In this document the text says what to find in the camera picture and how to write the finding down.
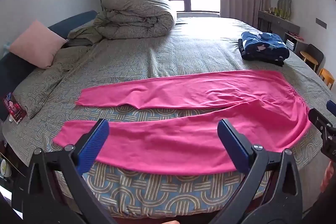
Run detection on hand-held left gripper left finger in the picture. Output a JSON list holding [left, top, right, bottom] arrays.
[[13, 118, 119, 224]]

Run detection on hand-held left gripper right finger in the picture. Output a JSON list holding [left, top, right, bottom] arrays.
[[209, 118, 305, 224]]

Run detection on pink pants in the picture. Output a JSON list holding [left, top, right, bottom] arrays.
[[52, 69, 313, 177]]

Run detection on person's right hand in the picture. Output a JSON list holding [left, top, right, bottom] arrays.
[[321, 161, 335, 193]]

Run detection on wooden stool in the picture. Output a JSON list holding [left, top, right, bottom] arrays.
[[318, 68, 335, 90]]

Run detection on dark chair with wooden legs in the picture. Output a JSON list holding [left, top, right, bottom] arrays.
[[300, 43, 324, 72]]

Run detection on red printed booklet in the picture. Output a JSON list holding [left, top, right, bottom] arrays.
[[3, 92, 27, 124]]

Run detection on folded blue printed clothes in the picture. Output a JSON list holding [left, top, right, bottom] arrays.
[[241, 31, 290, 61]]

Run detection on white round object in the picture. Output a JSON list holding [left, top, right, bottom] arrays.
[[0, 158, 11, 178]]

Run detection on dark grey desk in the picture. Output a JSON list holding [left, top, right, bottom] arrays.
[[257, 10, 305, 52]]

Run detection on bed with patterned sheet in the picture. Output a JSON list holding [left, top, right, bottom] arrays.
[[1, 16, 336, 220]]

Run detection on green cactus decoration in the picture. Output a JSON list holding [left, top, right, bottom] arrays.
[[273, 0, 293, 20]]

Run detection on pink pillow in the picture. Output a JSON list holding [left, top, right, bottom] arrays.
[[9, 20, 67, 69]]

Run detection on dark blue headboard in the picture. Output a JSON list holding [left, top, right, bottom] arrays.
[[0, 10, 98, 121]]

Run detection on folded patterned duvet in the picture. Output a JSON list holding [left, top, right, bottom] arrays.
[[68, 0, 177, 43]]

